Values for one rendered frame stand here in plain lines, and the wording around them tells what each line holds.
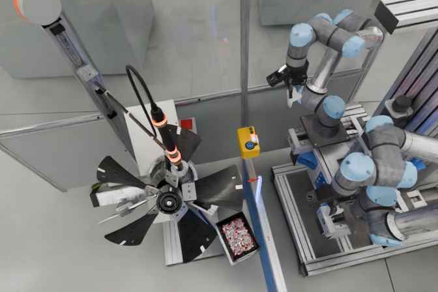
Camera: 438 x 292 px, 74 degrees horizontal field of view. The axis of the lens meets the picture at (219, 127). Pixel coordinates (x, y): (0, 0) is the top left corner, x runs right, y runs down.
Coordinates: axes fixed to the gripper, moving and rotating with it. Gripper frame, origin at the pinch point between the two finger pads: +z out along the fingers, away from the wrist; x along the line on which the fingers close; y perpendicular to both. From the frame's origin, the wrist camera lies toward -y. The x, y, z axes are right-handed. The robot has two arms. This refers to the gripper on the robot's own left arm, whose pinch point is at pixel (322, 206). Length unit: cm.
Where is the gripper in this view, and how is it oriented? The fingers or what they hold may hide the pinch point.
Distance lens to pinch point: 117.7
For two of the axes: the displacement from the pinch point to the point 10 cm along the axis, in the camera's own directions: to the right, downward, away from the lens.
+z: 0.7, 5.4, 8.4
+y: 9.8, -1.8, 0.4
